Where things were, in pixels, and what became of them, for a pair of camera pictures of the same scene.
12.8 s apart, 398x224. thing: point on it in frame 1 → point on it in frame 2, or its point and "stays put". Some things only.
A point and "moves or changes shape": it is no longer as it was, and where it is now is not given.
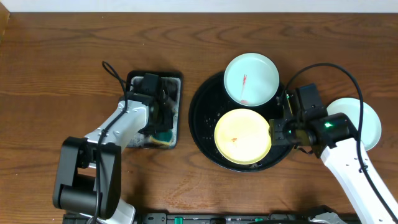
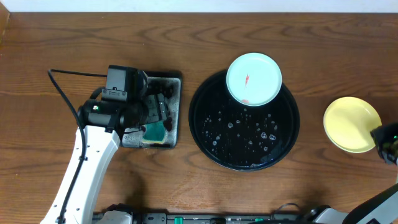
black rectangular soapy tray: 142,140 stays put
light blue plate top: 251,79 stays put
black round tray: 211,102 stays put
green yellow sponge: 163,138 moves or changes shape
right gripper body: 286,133 → 387,137
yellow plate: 242,136 → 347,122
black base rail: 206,218 stays put
